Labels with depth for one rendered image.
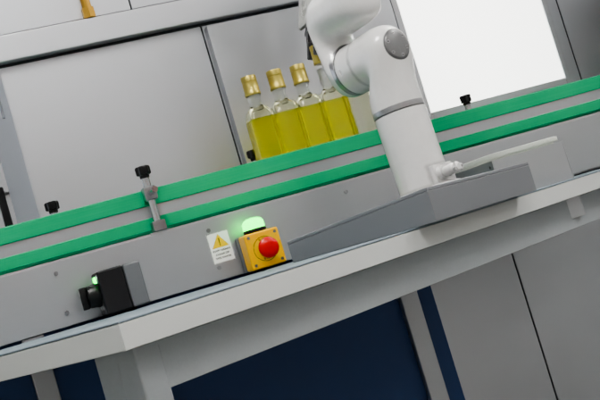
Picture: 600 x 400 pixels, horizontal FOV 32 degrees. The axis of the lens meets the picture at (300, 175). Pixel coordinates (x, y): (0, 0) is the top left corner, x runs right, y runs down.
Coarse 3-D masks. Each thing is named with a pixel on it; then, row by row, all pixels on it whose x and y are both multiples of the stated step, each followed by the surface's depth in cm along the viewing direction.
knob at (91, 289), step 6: (84, 288) 188; (90, 288) 188; (96, 288) 188; (84, 294) 188; (90, 294) 187; (96, 294) 187; (84, 300) 188; (90, 300) 187; (96, 300) 187; (84, 306) 188; (90, 306) 188; (96, 306) 188
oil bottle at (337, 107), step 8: (328, 88) 230; (328, 96) 228; (336, 96) 229; (344, 96) 229; (328, 104) 228; (336, 104) 228; (344, 104) 229; (328, 112) 228; (336, 112) 228; (344, 112) 228; (352, 112) 230; (336, 120) 228; (344, 120) 228; (352, 120) 229; (336, 128) 227; (344, 128) 228; (352, 128) 228; (336, 136) 227; (344, 136) 228
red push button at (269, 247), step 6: (264, 240) 195; (270, 240) 195; (276, 240) 196; (258, 246) 195; (264, 246) 195; (270, 246) 195; (276, 246) 195; (264, 252) 194; (270, 252) 195; (276, 252) 195
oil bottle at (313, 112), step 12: (300, 96) 228; (312, 96) 227; (300, 108) 226; (312, 108) 227; (324, 108) 228; (312, 120) 226; (324, 120) 227; (312, 132) 226; (324, 132) 227; (312, 144) 225
